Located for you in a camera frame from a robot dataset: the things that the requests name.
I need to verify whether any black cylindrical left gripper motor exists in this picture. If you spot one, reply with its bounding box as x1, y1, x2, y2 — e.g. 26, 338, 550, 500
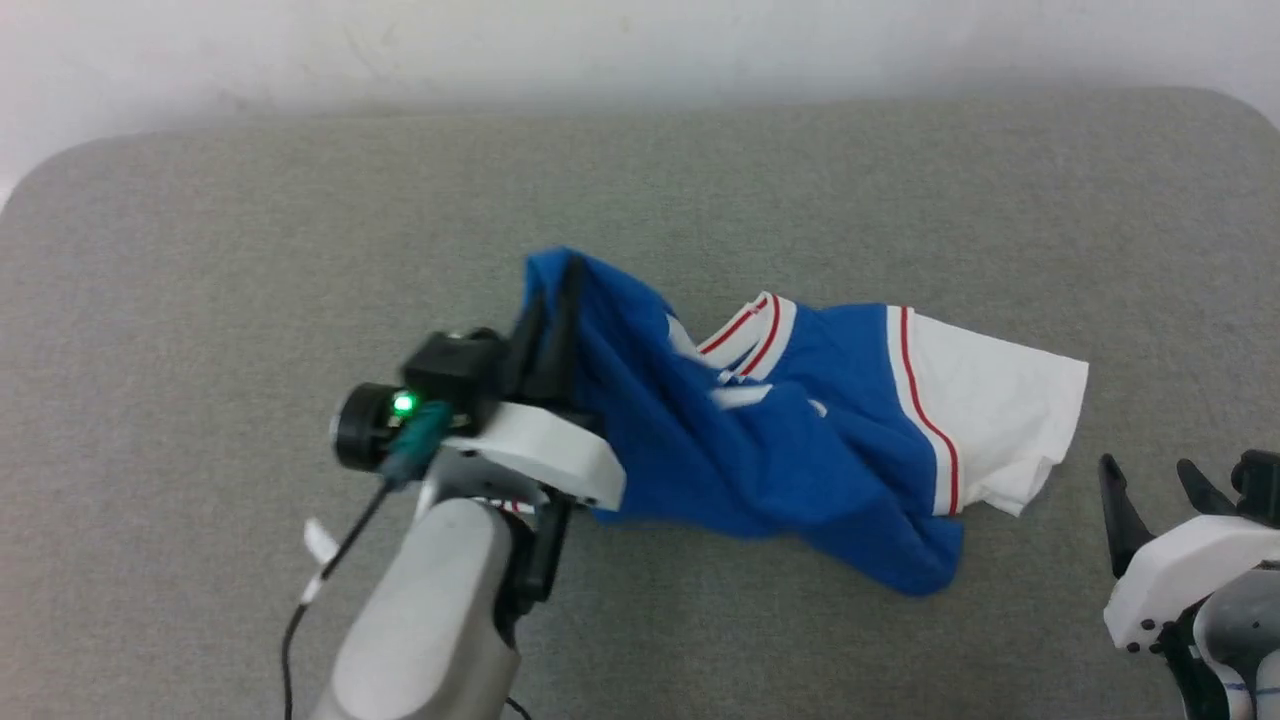
332, 382, 403, 472

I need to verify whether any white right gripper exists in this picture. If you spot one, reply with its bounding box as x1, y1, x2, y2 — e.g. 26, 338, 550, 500
1097, 452, 1280, 654

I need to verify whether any white cable label tag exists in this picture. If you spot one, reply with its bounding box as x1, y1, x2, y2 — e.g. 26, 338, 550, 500
302, 517, 342, 607

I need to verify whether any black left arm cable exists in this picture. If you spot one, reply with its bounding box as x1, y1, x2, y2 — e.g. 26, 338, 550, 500
282, 400, 451, 720

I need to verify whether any blue white basketball jersey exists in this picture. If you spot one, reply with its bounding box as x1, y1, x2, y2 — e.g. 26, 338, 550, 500
522, 247, 1091, 598

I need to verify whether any grey fabric sofa cushion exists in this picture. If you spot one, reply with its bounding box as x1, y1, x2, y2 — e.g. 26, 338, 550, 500
0, 88, 1280, 720

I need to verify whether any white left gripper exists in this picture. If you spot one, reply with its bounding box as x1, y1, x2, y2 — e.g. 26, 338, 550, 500
440, 254, 627, 513

